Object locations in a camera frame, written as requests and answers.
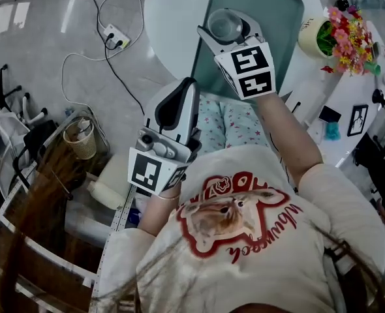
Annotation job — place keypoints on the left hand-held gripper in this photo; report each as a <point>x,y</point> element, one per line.
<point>150,171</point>

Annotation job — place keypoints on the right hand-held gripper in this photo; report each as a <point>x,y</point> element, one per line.
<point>248,70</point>

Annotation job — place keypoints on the clear plastic cup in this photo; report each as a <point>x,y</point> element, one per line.
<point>223,24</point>

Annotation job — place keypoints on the grey-green tray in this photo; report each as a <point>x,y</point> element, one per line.
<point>277,28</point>

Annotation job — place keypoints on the person's right forearm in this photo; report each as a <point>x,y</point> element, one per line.
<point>287,132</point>

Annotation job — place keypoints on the person's left forearm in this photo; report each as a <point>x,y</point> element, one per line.
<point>156,214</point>

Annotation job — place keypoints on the green plastic cup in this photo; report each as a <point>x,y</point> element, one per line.
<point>373,68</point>

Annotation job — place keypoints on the round white side table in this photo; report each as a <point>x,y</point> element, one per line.
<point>173,18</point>

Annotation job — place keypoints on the cream pot of artificial flowers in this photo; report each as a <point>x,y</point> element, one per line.
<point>310,34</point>

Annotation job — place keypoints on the cream armchair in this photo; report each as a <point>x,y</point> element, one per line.
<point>111,178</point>

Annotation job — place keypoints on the white power strip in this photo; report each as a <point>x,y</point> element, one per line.
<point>114,33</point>

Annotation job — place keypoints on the wicker waste basket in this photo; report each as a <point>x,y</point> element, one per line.
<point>81,148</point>

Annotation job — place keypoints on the curved white desk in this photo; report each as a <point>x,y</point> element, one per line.
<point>342,90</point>

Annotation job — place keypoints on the white perforated shelf rack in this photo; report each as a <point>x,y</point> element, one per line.
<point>119,220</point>

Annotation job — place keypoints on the black smartphone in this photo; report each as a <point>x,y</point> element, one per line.
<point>329,113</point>

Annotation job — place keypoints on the teal fuzzy sponge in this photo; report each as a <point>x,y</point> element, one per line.
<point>332,131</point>

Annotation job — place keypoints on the grey and white box device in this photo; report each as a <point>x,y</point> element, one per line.
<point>375,51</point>

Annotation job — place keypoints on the white mesh chair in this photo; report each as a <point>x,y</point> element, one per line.
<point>9,126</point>

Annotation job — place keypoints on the person's white printed shirt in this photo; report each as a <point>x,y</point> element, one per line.
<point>244,272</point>

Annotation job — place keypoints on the black metal-frame chair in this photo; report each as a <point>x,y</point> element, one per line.
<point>36,139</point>

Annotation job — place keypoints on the black picture frame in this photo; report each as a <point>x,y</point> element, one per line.
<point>358,119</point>

